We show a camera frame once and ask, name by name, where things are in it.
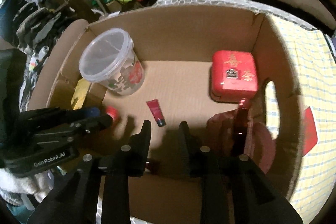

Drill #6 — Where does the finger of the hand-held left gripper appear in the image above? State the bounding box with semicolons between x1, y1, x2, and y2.
66;114;114;135
20;107;103;122

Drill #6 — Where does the pile of dark clothes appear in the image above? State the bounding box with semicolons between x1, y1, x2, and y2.
0;0;69;77

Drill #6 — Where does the yellow paper packet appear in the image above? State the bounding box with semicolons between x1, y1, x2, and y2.
71;78;91;110

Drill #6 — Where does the red envelope card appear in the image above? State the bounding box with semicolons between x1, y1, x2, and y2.
301;106;319;157

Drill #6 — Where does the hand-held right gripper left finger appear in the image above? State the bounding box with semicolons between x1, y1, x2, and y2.
26;120;152;224

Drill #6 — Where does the clear plastic bucket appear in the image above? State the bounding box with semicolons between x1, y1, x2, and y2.
79;28;146;96

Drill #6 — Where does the large cardboard box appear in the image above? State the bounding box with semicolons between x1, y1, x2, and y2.
31;4;305;224

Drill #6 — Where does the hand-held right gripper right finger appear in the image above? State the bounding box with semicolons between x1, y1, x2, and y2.
178;121;302;224

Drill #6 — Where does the red glossy long box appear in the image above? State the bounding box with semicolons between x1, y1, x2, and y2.
230;98;249;157

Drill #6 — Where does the person's teal clothing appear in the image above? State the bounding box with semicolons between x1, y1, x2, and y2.
5;200;35;218

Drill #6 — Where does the yellow plaid cloth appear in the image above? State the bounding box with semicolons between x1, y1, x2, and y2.
270;14;336;224

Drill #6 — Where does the person's left forearm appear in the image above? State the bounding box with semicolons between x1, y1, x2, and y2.
0;169;53;209

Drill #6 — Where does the red hand cream tube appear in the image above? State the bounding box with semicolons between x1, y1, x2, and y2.
146;99;166;127

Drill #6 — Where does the red tin box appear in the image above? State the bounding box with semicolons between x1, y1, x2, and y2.
209;50;259;102

